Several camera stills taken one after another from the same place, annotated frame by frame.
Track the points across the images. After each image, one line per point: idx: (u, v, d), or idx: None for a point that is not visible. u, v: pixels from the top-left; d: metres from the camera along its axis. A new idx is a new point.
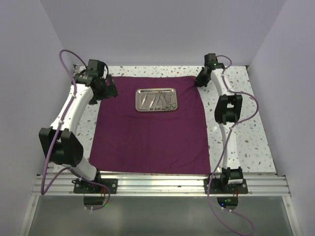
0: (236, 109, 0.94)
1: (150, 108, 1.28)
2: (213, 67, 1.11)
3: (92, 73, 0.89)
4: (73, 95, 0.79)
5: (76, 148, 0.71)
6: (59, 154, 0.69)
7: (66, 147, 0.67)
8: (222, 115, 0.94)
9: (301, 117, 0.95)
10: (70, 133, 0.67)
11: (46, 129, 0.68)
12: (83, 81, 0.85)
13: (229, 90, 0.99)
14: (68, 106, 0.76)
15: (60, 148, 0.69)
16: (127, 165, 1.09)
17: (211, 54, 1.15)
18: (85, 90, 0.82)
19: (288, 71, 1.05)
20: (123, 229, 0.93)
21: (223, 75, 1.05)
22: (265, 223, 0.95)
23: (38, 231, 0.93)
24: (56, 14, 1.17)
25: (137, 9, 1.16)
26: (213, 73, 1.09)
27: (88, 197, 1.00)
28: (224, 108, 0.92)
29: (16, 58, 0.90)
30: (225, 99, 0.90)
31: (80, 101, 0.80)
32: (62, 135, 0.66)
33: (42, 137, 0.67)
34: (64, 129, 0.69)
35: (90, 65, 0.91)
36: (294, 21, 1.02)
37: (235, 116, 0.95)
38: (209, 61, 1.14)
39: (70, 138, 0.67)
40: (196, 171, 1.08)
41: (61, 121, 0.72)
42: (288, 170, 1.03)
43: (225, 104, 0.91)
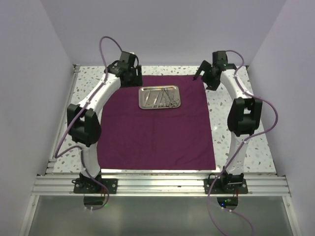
0: (256, 116, 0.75)
1: (153, 105, 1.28)
2: (223, 66, 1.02)
3: (123, 66, 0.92)
4: (103, 81, 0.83)
5: (95, 130, 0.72)
6: (78, 132, 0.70)
7: (87, 125, 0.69)
8: (238, 122, 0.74)
9: (301, 117, 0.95)
10: (94, 113, 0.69)
11: (73, 104, 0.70)
12: (114, 72, 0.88)
13: (244, 93, 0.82)
14: (97, 90, 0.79)
15: (81, 125, 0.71)
16: (132, 163, 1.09)
17: (221, 53, 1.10)
18: (115, 79, 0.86)
19: (288, 71, 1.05)
20: (123, 229, 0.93)
21: (236, 77, 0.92)
22: (265, 223, 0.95)
23: (38, 232, 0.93)
24: (56, 14, 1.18)
25: (137, 9, 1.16)
26: (224, 74, 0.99)
27: (88, 197, 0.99)
28: (239, 114, 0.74)
29: (15, 58, 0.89)
30: (241, 102, 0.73)
31: (109, 88, 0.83)
32: (87, 114, 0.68)
33: (69, 110, 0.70)
34: (89, 108, 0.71)
35: (122, 57, 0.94)
36: (294, 21, 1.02)
37: (253, 125, 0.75)
38: (218, 60, 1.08)
39: (93, 118, 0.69)
40: (201, 167, 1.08)
41: (88, 101, 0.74)
42: (288, 170, 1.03)
43: (240, 108, 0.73)
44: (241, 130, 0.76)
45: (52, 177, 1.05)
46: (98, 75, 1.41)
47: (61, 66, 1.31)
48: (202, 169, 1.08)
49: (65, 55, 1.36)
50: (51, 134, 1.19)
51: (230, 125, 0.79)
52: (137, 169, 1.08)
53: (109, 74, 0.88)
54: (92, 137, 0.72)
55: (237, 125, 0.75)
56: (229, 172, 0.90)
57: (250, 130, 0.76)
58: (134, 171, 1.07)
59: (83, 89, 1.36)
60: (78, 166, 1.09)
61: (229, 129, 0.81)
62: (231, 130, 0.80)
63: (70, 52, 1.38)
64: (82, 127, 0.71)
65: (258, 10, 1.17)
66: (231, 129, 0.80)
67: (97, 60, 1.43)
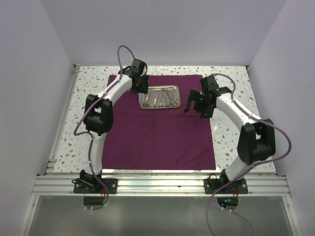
0: (269, 141, 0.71)
1: (154, 105, 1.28)
2: (217, 92, 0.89)
3: (135, 70, 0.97)
4: (117, 79, 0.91)
5: (109, 120, 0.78)
6: (93, 120, 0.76)
7: (104, 112, 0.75)
8: (252, 152, 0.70)
9: (301, 117, 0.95)
10: (110, 102, 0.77)
11: (92, 96, 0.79)
12: (127, 75, 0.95)
13: (250, 117, 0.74)
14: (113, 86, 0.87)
15: (96, 115, 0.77)
16: (132, 163, 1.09)
17: (209, 77, 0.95)
18: (128, 79, 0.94)
19: (288, 71, 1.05)
20: (123, 229, 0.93)
21: (234, 100, 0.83)
22: (265, 223, 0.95)
23: (39, 232, 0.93)
24: (56, 14, 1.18)
25: (137, 9, 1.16)
26: (220, 101, 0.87)
27: (89, 197, 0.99)
28: (253, 142, 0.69)
29: (16, 58, 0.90)
30: (252, 129, 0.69)
31: (122, 86, 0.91)
32: (104, 103, 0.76)
33: (88, 100, 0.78)
34: (106, 99, 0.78)
35: (134, 63, 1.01)
36: (294, 21, 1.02)
37: (268, 150, 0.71)
38: (209, 85, 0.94)
39: (109, 107, 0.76)
40: (201, 167, 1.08)
41: (105, 93, 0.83)
42: (288, 170, 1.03)
43: (252, 135, 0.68)
44: (256, 158, 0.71)
45: (52, 177, 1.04)
46: (98, 75, 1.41)
47: (61, 66, 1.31)
48: (202, 169, 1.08)
49: (64, 55, 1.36)
50: (51, 134, 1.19)
51: (241, 153, 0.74)
52: (137, 169, 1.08)
53: (123, 75, 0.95)
54: (105, 126, 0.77)
55: (252, 155, 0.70)
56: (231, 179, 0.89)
57: (264, 156, 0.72)
58: (134, 171, 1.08)
59: (83, 89, 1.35)
60: (79, 166, 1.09)
61: (240, 158, 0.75)
62: (243, 160, 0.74)
63: (70, 52, 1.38)
64: (97, 116, 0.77)
65: (257, 10, 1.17)
66: (243, 159, 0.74)
67: (97, 60, 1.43)
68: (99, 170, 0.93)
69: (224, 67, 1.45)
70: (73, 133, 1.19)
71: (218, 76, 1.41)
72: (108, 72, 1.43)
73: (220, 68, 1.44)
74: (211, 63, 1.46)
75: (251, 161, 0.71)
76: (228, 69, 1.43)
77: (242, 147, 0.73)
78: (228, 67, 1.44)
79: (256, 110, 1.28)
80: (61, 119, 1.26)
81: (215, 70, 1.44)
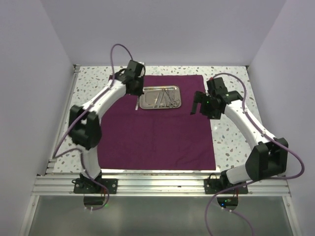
0: (281, 160, 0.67)
1: (154, 105, 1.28)
2: (226, 97, 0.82)
3: (129, 73, 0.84)
4: (109, 87, 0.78)
5: (95, 133, 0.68)
6: (78, 134, 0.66)
7: (89, 130, 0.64)
8: (262, 171, 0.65)
9: (301, 118, 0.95)
10: (96, 116, 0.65)
11: (77, 106, 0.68)
12: (119, 80, 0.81)
13: (264, 134, 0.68)
14: (99, 96, 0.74)
15: (82, 128, 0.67)
16: (132, 164, 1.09)
17: (218, 80, 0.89)
18: (121, 86, 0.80)
19: (288, 72, 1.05)
20: (123, 229, 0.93)
21: (246, 112, 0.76)
22: (265, 224, 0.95)
23: (39, 232, 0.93)
24: (57, 15, 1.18)
25: (137, 10, 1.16)
26: (230, 109, 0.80)
27: (88, 197, 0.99)
28: (265, 163, 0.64)
29: (15, 58, 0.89)
30: (264, 148, 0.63)
31: (113, 95, 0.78)
32: (89, 117, 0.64)
33: (72, 111, 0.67)
34: (92, 110, 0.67)
35: (129, 65, 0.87)
36: (294, 22, 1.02)
37: (278, 170, 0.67)
38: (217, 89, 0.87)
39: (94, 122, 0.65)
40: (201, 168, 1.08)
41: (92, 104, 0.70)
42: (289, 170, 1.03)
43: (264, 156, 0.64)
44: (266, 177, 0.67)
45: (52, 177, 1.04)
46: (98, 75, 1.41)
47: (61, 66, 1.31)
48: (202, 169, 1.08)
49: (64, 55, 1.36)
50: (51, 134, 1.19)
51: (250, 170, 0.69)
52: (137, 169, 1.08)
53: (115, 80, 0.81)
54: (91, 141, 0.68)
55: (262, 174, 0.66)
56: (231, 181, 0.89)
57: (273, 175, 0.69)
58: (134, 171, 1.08)
59: (83, 89, 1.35)
60: (79, 166, 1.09)
61: (248, 173, 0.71)
62: (251, 177, 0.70)
63: (70, 52, 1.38)
64: (83, 130, 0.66)
65: (257, 10, 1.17)
66: (251, 176, 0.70)
67: (97, 60, 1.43)
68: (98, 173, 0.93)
69: (224, 67, 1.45)
70: None
71: (218, 76, 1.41)
72: (108, 72, 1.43)
73: (220, 68, 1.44)
74: (211, 63, 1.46)
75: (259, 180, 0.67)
76: (229, 69, 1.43)
77: (252, 164, 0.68)
78: (228, 67, 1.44)
79: (256, 110, 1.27)
80: (61, 119, 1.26)
81: (215, 70, 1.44)
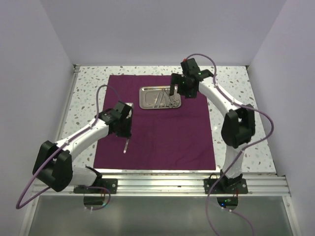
0: (251, 123, 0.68)
1: (154, 105, 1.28)
2: (199, 76, 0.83)
3: (115, 115, 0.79)
4: (89, 125, 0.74)
5: (66, 174, 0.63)
6: (45, 173, 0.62)
7: (57, 169, 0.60)
8: (235, 135, 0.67)
9: (301, 118, 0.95)
10: (68, 156, 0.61)
11: (49, 143, 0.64)
12: (104, 121, 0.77)
13: (233, 103, 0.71)
14: (78, 134, 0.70)
15: (51, 166, 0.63)
16: (132, 164, 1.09)
17: (190, 60, 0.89)
18: (103, 126, 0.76)
19: (288, 72, 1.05)
20: (123, 229, 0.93)
21: (217, 86, 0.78)
22: (265, 224, 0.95)
23: (38, 232, 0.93)
24: (57, 15, 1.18)
25: (137, 10, 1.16)
26: (203, 85, 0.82)
27: (88, 197, 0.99)
28: (236, 126, 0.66)
29: (15, 58, 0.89)
30: (233, 113, 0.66)
31: (93, 134, 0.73)
32: (59, 156, 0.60)
33: (42, 148, 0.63)
34: (65, 150, 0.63)
35: (117, 105, 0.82)
36: (294, 22, 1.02)
37: (250, 133, 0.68)
38: (190, 69, 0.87)
39: (63, 163, 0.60)
40: (201, 168, 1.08)
41: (67, 142, 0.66)
42: (288, 170, 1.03)
43: (235, 120, 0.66)
44: (240, 142, 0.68)
45: None
46: (98, 75, 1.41)
47: (61, 67, 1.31)
48: (202, 169, 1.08)
49: (64, 55, 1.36)
50: (51, 134, 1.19)
51: (226, 138, 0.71)
52: (137, 169, 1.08)
53: (99, 120, 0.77)
54: (59, 182, 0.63)
55: (236, 138, 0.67)
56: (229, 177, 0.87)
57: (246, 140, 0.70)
58: (134, 171, 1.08)
59: (83, 89, 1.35)
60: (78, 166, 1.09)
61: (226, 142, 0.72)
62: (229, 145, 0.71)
63: (70, 52, 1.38)
64: (51, 169, 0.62)
65: (257, 10, 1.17)
66: (229, 144, 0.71)
67: (97, 60, 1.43)
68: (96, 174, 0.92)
69: (224, 67, 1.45)
70: (72, 133, 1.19)
71: (218, 76, 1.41)
72: (108, 72, 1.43)
73: (220, 68, 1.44)
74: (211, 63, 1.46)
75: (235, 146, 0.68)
76: (228, 69, 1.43)
77: (226, 132, 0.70)
78: (228, 67, 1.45)
79: None
80: (61, 119, 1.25)
81: (215, 70, 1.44)
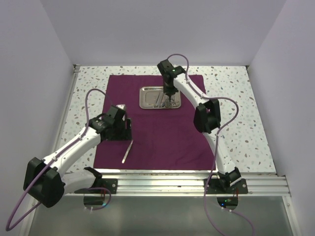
0: (217, 113, 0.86)
1: (153, 105, 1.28)
2: (173, 72, 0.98)
3: (108, 121, 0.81)
4: (79, 136, 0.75)
5: (56, 189, 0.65)
6: (36, 190, 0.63)
7: (47, 186, 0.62)
8: (205, 125, 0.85)
9: (301, 118, 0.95)
10: (56, 174, 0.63)
11: (37, 160, 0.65)
12: (95, 128, 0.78)
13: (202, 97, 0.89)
14: (67, 147, 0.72)
15: (42, 182, 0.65)
16: (131, 163, 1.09)
17: (165, 62, 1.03)
18: (94, 135, 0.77)
19: (288, 72, 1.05)
20: (123, 229, 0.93)
21: (189, 81, 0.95)
22: (265, 224, 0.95)
23: (38, 232, 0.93)
24: (56, 14, 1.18)
25: (137, 10, 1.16)
26: (176, 81, 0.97)
27: (89, 196, 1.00)
28: (204, 118, 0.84)
29: (15, 58, 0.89)
30: (203, 107, 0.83)
31: (82, 146, 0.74)
32: (47, 174, 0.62)
33: (30, 165, 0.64)
34: (53, 168, 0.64)
35: (110, 111, 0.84)
36: (294, 22, 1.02)
37: (216, 120, 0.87)
38: (165, 68, 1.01)
39: (52, 181, 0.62)
40: (202, 167, 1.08)
41: (54, 159, 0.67)
42: (288, 170, 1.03)
43: (204, 113, 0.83)
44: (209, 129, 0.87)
45: None
46: (98, 75, 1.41)
47: (61, 67, 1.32)
48: (202, 169, 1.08)
49: (64, 55, 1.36)
50: (51, 134, 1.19)
51: (198, 127, 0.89)
52: (137, 169, 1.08)
53: (89, 129, 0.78)
54: (50, 197, 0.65)
55: (205, 128, 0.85)
56: (223, 172, 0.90)
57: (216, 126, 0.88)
58: (134, 171, 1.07)
59: (83, 89, 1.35)
60: (79, 166, 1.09)
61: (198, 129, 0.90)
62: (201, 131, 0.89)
63: (70, 51, 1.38)
64: (42, 185, 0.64)
65: (257, 10, 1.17)
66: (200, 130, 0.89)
67: (97, 60, 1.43)
68: (95, 175, 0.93)
69: (224, 67, 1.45)
70: (73, 133, 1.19)
71: (218, 76, 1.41)
72: (108, 72, 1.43)
73: (220, 68, 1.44)
74: (211, 63, 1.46)
75: (207, 132, 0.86)
76: (229, 69, 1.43)
77: (198, 121, 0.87)
78: (228, 67, 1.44)
79: (256, 110, 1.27)
80: (61, 119, 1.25)
81: (215, 70, 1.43)
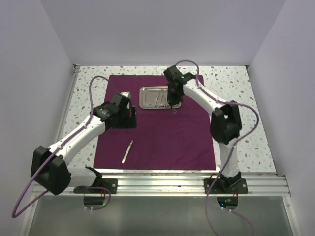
0: (236, 119, 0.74)
1: (153, 105, 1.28)
2: (182, 79, 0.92)
3: (112, 109, 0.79)
4: (84, 124, 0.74)
5: (62, 177, 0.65)
6: (43, 178, 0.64)
7: (52, 174, 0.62)
8: (224, 132, 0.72)
9: (301, 118, 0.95)
10: (62, 162, 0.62)
11: (42, 148, 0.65)
12: (100, 116, 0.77)
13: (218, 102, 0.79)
14: (72, 135, 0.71)
15: (48, 170, 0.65)
16: (131, 163, 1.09)
17: (173, 68, 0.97)
18: (99, 124, 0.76)
19: (288, 72, 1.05)
20: (123, 229, 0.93)
21: (200, 87, 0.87)
22: (265, 224, 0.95)
23: (38, 232, 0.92)
24: (56, 14, 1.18)
25: (137, 10, 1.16)
26: (187, 87, 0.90)
27: (89, 196, 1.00)
28: (223, 124, 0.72)
29: (15, 58, 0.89)
30: (220, 112, 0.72)
31: (87, 134, 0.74)
32: (53, 162, 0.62)
33: (36, 153, 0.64)
34: (58, 156, 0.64)
35: (114, 99, 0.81)
36: (294, 22, 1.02)
37: (237, 128, 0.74)
38: (173, 75, 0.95)
39: (59, 168, 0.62)
40: (202, 167, 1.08)
41: (60, 146, 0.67)
42: (288, 170, 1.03)
43: (221, 118, 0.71)
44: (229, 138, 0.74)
45: None
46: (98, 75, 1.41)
47: (61, 66, 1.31)
48: (202, 169, 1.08)
49: (64, 55, 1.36)
50: (51, 134, 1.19)
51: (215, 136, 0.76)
52: (137, 169, 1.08)
53: (94, 117, 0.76)
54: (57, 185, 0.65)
55: (225, 135, 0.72)
56: (228, 176, 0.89)
57: (235, 134, 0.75)
58: (134, 171, 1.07)
59: (83, 89, 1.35)
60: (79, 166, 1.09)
61: (216, 139, 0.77)
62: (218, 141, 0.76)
63: (70, 51, 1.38)
64: (48, 173, 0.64)
65: (257, 10, 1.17)
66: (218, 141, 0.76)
67: (97, 60, 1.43)
68: (96, 174, 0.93)
69: (224, 67, 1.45)
70: None
71: (218, 76, 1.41)
72: (108, 72, 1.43)
73: (220, 68, 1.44)
74: (211, 63, 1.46)
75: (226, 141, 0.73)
76: (229, 69, 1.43)
77: (215, 129, 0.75)
78: (228, 67, 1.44)
79: (256, 110, 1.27)
80: (61, 119, 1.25)
81: (215, 70, 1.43)
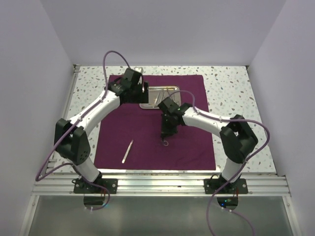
0: (248, 133, 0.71)
1: (153, 106, 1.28)
2: (179, 111, 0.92)
3: (125, 84, 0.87)
4: (100, 99, 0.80)
5: (84, 148, 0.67)
6: (66, 149, 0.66)
7: (74, 145, 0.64)
8: (241, 150, 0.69)
9: (301, 118, 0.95)
10: (82, 132, 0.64)
11: (63, 120, 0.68)
12: (114, 90, 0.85)
13: (222, 120, 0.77)
14: (91, 107, 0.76)
15: (70, 142, 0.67)
16: (131, 164, 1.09)
17: (167, 101, 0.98)
18: (113, 99, 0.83)
19: (288, 72, 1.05)
20: (123, 229, 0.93)
21: (199, 112, 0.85)
22: (265, 224, 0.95)
23: (38, 232, 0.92)
24: (56, 14, 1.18)
25: (137, 9, 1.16)
26: (187, 117, 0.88)
27: (89, 196, 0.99)
28: (236, 142, 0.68)
29: (15, 58, 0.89)
30: (230, 130, 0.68)
31: (104, 107, 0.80)
32: (75, 132, 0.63)
33: (58, 126, 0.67)
34: (79, 126, 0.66)
35: (126, 75, 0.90)
36: (294, 22, 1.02)
37: (252, 142, 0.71)
38: (169, 107, 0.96)
39: (80, 138, 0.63)
40: (202, 167, 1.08)
41: (80, 118, 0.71)
42: (288, 170, 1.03)
43: (234, 136, 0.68)
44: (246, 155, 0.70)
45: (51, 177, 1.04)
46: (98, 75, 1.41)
47: (62, 67, 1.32)
48: (202, 169, 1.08)
49: (64, 55, 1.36)
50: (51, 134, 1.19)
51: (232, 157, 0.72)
52: (137, 169, 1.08)
53: (109, 92, 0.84)
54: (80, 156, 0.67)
55: (242, 153, 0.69)
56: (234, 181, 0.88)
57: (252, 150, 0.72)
58: (134, 171, 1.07)
59: (83, 89, 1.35)
60: None
61: (232, 160, 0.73)
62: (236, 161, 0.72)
63: (70, 51, 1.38)
64: (71, 144, 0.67)
65: (257, 10, 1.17)
66: (236, 161, 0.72)
67: (97, 60, 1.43)
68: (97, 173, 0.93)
69: (224, 67, 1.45)
70: None
71: (218, 76, 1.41)
72: (108, 72, 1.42)
73: (220, 68, 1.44)
74: (211, 63, 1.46)
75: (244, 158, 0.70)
76: (229, 69, 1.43)
77: (228, 150, 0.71)
78: (228, 67, 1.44)
79: (256, 110, 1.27)
80: None
81: (215, 70, 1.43)
